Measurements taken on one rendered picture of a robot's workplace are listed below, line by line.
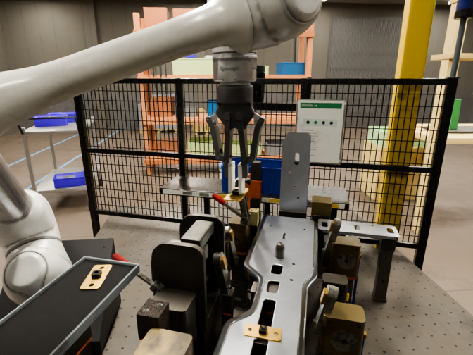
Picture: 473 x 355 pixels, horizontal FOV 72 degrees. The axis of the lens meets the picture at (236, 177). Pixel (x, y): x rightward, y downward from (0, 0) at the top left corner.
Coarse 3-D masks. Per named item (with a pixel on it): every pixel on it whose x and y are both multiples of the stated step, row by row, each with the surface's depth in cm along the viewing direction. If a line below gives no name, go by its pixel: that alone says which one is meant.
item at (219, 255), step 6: (216, 252) 88; (222, 252) 88; (216, 258) 86; (222, 258) 87; (216, 264) 86; (222, 264) 86; (216, 270) 86; (222, 270) 86; (216, 276) 87; (222, 276) 86; (228, 276) 90; (222, 282) 87; (228, 282) 89; (222, 288) 88; (228, 288) 88; (228, 294) 88
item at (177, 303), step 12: (168, 288) 76; (156, 300) 72; (168, 300) 72; (180, 300) 72; (192, 300) 72; (180, 312) 69; (192, 312) 73; (180, 324) 70; (192, 324) 73; (192, 336) 74
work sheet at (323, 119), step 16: (304, 112) 155; (320, 112) 153; (336, 112) 152; (304, 128) 157; (320, 128) 155; (336, 128) 154; (320, 144) 158; (336, 144) 156; (320, 160) 160; (336, 160) 158
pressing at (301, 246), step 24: (264, 216) 134; (264, 240) 115; (288, 240) 115; (312, 240) 115; (264, 264) 100; (288, 264) 100; (312, 264) 100; (264, 288) 89; (288, 288) 89; (288, 312) 80; (240, 336) 72; (288, 336) 72
